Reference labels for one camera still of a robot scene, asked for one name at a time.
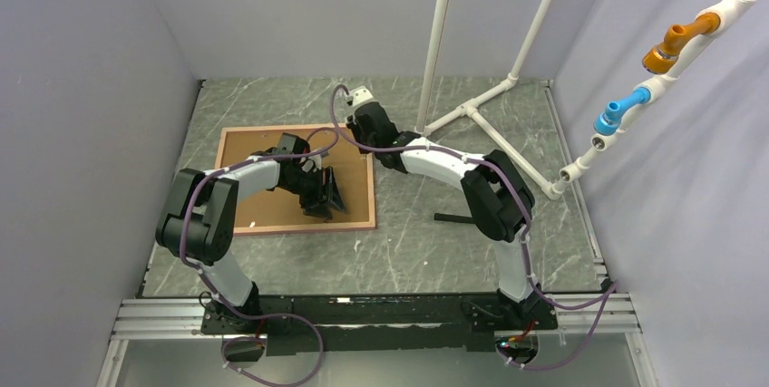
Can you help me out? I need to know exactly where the blue nozzle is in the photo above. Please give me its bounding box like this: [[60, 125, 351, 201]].
[[593, 87, 651, 136]]

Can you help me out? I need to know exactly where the white PVC pipe stand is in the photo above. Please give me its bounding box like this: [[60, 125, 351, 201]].
[[413, 0, 769, 201]]

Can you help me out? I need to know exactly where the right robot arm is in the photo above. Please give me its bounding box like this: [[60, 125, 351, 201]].
[[346, 99, 537, 328]]

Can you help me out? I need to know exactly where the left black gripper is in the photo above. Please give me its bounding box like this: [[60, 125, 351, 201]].
[[282, 167, 347, 220]]

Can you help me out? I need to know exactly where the pink picture frame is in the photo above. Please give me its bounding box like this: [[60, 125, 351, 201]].
[[216, 124, 376, 237]]

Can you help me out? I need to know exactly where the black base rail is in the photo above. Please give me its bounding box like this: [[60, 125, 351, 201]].
[[200, 292, 558, 356]]

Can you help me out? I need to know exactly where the orange nozzle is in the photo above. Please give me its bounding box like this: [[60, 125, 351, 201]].
[[642, 12, 721, 74]]

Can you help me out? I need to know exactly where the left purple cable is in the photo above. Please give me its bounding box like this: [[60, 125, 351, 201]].
[[179, 127, 344, 387]]

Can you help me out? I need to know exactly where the black handled hammer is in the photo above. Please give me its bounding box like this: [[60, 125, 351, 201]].
[[433, 213, 474, 224]]

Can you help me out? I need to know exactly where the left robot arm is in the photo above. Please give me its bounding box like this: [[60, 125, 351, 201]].
[[155, 133, 346, 333]]

